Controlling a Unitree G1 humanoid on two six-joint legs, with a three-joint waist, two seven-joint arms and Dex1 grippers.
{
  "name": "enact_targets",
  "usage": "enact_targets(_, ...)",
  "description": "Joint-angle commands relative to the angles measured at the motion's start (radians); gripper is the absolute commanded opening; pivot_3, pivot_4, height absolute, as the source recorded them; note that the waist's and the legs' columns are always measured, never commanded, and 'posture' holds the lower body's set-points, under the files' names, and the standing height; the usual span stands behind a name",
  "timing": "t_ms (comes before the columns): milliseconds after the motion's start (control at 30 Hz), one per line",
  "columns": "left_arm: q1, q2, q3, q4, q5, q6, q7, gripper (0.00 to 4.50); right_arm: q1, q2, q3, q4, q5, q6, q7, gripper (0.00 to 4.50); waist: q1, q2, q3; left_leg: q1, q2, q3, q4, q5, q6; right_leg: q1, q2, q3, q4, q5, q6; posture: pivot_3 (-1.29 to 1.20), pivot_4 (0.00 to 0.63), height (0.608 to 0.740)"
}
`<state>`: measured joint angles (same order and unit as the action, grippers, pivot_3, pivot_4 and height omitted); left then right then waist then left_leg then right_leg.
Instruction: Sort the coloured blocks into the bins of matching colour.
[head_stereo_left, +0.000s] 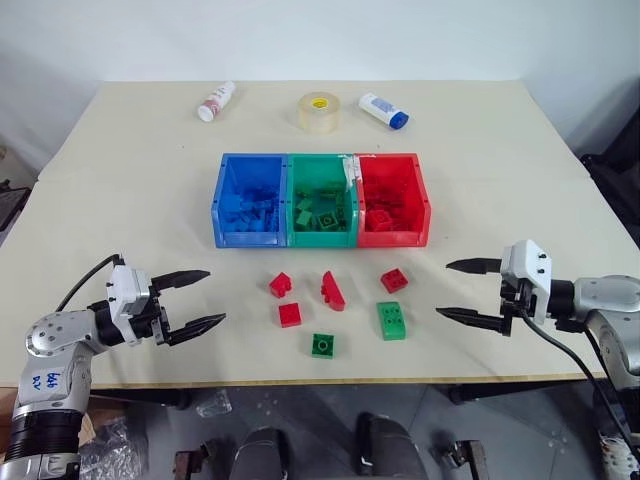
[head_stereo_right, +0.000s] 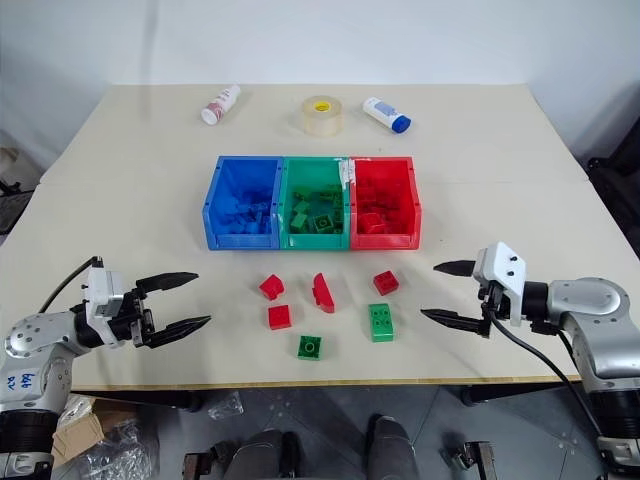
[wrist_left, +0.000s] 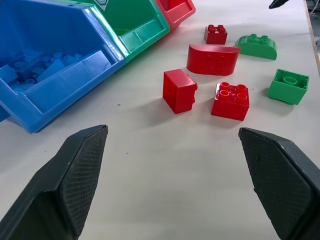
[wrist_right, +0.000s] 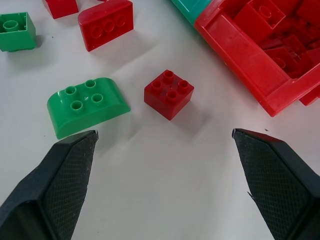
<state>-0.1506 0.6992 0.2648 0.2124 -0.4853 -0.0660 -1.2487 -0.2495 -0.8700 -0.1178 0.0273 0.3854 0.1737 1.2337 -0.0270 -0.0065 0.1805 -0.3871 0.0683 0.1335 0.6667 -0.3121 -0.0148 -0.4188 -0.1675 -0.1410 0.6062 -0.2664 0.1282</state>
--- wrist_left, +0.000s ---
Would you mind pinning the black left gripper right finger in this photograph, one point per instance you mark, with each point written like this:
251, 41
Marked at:
277, 180

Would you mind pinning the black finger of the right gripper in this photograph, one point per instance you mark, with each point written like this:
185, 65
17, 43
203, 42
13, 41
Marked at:
276, 3

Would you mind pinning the green square brick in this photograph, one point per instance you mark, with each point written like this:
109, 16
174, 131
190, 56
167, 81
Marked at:
287, 87

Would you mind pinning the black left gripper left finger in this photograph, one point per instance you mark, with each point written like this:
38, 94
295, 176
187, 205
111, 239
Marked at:
75, 180

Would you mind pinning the small red square brick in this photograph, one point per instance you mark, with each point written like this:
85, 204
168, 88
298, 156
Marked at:
215, 34

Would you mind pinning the blue bricks pile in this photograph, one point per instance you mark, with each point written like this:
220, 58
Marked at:
37, 67

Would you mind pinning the green plastic storage bin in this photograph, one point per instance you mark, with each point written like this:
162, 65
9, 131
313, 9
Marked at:
136, 27

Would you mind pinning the red curved long brick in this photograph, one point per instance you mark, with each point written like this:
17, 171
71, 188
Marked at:
212, 60

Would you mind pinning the blue plastic storage bin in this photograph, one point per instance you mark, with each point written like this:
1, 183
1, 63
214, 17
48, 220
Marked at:
57, 60

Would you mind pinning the green curved long brick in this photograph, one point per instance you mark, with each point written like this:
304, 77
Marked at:
257, 46

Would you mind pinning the red plastic storage bin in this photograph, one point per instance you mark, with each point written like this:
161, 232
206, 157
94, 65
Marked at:
176, 11

